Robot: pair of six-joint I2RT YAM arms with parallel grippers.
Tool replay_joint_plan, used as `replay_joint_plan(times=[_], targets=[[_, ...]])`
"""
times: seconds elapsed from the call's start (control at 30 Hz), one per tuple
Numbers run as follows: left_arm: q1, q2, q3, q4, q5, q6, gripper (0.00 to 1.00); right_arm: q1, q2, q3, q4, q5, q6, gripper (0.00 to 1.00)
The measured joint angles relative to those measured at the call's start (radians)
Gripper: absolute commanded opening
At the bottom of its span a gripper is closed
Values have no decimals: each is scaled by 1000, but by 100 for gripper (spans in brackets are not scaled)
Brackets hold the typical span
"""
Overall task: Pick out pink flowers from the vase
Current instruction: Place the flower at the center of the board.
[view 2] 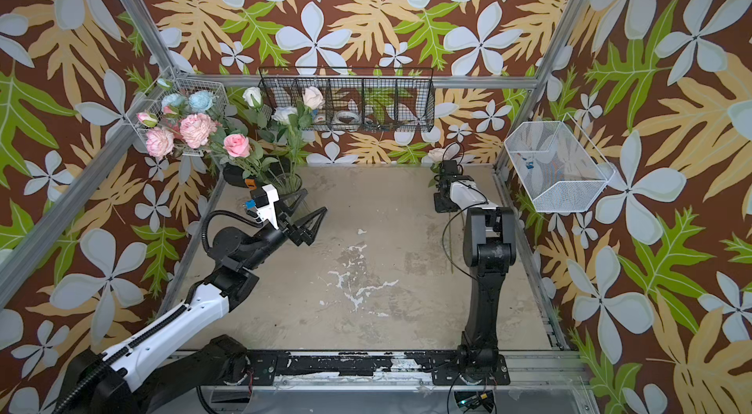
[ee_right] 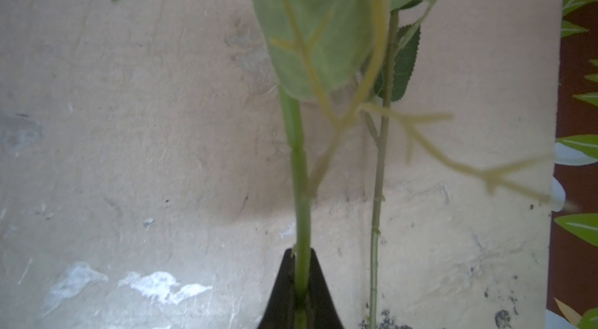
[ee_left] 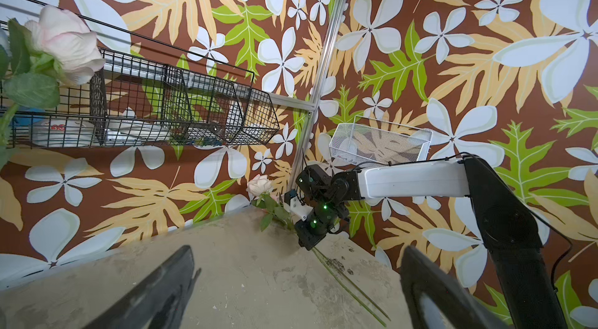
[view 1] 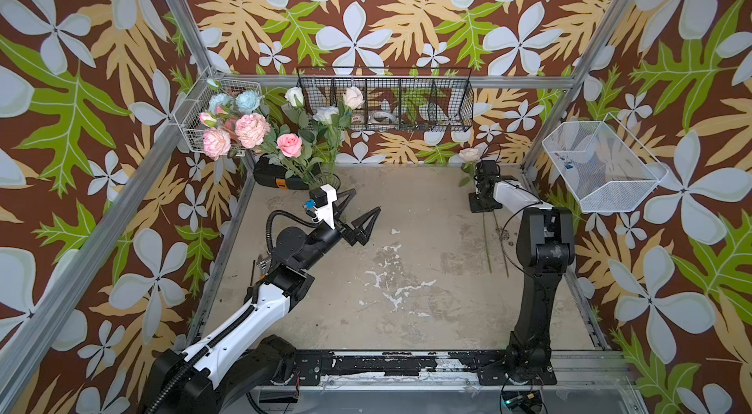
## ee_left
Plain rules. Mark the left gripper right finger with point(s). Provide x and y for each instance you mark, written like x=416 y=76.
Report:
x=436 y=300

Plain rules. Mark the pale pink rose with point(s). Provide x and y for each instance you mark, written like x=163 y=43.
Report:
x=39 y=57

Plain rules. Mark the cream rose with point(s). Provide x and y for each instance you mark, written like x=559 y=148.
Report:
x=261 y=193

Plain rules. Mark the white mesh basket right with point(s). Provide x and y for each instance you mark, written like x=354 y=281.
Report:
x=366 y=146

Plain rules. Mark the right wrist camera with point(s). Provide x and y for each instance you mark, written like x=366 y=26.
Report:
x=296 y=206

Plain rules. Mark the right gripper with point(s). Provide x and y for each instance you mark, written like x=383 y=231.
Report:
x=324 y=202

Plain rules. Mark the black wire basket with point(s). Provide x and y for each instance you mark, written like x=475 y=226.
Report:
x=134 y=101

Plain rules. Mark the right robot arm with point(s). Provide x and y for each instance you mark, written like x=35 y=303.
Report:
x=509 y=231

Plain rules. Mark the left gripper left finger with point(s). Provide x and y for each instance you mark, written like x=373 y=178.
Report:
x=159 y=301

